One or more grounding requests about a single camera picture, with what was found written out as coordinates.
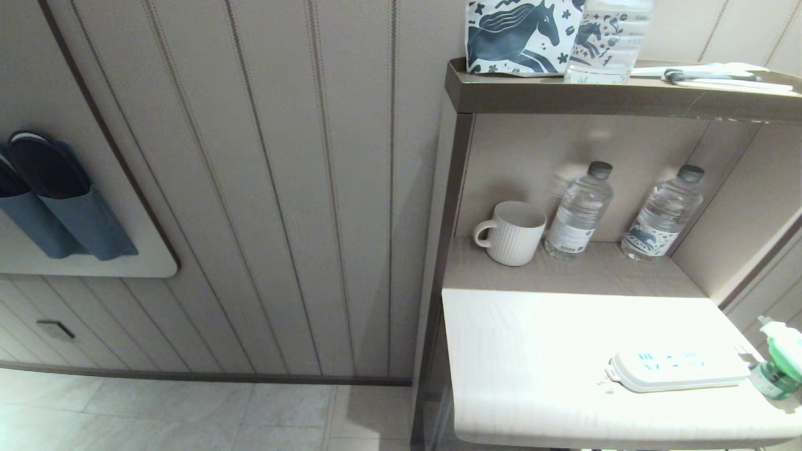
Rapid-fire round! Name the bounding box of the blue slipper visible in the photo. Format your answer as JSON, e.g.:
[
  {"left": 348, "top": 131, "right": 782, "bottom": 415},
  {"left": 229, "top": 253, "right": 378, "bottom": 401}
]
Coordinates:
[
  {"left": 8, "top": 130, "right": 139, "bottom": 261},
  {"left": 0, "top": 143, "right": 85, "bottom": 260}
]

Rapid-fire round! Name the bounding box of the horse print tissue box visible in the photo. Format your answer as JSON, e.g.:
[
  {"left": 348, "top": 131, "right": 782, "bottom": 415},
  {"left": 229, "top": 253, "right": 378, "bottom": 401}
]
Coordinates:
[{"left": 465, "top": 0, "right": 587, "bottom": 77}]

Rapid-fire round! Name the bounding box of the clear bottle horse print label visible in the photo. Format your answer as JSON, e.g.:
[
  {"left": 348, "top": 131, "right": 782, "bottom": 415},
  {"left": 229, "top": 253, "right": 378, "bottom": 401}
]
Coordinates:
[{"left": 621, "top": 164, "right": 706, "bottom": 262}]

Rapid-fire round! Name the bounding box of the clear bottle plain white label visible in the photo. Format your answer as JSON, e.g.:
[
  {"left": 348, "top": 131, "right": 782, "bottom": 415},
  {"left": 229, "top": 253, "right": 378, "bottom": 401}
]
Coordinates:
[{"left": 544, "top": 161, "right": 614, "bottom": 260}]

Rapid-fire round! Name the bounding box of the large clear horse print bottle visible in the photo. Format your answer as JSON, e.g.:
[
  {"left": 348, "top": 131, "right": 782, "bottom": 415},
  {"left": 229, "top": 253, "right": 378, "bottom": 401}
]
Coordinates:
[{"left": 564, "top": 0, "right": 654, "bottom": 85}]

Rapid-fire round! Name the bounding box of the brown baseboard strip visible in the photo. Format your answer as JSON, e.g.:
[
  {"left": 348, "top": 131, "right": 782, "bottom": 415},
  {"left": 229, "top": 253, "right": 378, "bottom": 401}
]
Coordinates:
[{"left": 0, "top": 360, "right": 412, "bottom": 386}]

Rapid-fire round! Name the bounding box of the beige brown shelf unit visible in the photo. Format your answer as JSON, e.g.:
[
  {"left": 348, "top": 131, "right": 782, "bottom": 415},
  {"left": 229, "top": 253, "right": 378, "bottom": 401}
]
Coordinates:
[{"left": 410, "top": 56, "right": 802, "bottom": 451}]

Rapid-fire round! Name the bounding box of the papers and pen on shelf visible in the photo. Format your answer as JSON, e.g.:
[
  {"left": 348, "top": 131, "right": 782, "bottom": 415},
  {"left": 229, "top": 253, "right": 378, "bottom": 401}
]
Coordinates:
[{"left": 631, "top": 62, "right": 794, "bottom": 95}]

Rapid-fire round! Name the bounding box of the grey wall socket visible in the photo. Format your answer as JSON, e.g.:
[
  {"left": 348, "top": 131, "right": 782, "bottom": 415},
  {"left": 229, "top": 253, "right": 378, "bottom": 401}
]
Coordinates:
[{"left": 36, "top": 319, "right": 76, "bottom": 342}]

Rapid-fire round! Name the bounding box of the white ribbed mug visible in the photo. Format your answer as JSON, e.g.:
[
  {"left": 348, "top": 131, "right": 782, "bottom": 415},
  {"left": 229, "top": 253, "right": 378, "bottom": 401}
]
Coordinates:
[{"left": 473, "top": 201, "right": 548, "bottom": 267}]

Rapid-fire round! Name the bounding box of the green mosquito repellent plug-in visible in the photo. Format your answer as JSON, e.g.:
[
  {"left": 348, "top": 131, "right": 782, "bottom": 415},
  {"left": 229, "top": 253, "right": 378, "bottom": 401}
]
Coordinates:
[{"left": 750, "top": 316, "right": 802, "bottom": 400}]

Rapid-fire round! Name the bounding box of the white power strip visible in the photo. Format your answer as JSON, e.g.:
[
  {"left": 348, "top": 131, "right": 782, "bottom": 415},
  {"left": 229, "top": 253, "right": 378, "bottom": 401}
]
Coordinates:
[{"left": 605, "top": 348, "right": 752, "bottom": 393}]

